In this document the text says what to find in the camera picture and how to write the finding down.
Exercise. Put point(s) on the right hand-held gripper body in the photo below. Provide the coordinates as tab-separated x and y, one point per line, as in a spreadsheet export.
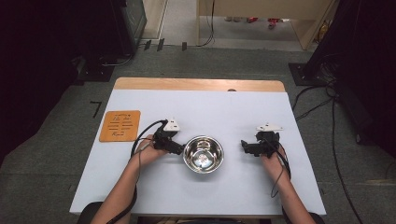
267	143

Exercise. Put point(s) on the wooden table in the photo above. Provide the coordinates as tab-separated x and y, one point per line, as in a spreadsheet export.
199	84

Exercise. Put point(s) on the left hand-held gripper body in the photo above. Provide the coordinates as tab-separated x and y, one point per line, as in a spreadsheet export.
164	137

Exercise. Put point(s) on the black corner floor tape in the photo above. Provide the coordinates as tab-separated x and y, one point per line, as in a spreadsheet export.
97	107

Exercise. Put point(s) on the black floor tape strip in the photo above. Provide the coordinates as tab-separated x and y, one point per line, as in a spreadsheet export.
160	44
147	45
184	46

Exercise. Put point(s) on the small red object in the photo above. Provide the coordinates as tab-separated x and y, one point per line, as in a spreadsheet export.
252	20
273	22

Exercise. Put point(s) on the black stand base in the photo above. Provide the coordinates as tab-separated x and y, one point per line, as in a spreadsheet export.
305	76
95	70

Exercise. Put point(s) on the dark glass cabinet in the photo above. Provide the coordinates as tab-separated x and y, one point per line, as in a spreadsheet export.
135	18

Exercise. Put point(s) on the square cork trivet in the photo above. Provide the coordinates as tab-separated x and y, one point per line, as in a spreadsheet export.
120	126

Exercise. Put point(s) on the stainless steel bowl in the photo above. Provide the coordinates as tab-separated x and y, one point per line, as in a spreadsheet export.
203	154

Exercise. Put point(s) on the light wooden desk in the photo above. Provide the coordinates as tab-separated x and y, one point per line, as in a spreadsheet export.
264	7

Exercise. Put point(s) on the person's left hand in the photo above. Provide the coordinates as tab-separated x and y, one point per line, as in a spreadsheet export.
146	154

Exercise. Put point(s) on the white table mat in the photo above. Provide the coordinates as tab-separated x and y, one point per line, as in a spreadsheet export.
202	105

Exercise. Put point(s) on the person's right hand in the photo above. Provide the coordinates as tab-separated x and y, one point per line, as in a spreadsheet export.
275	166

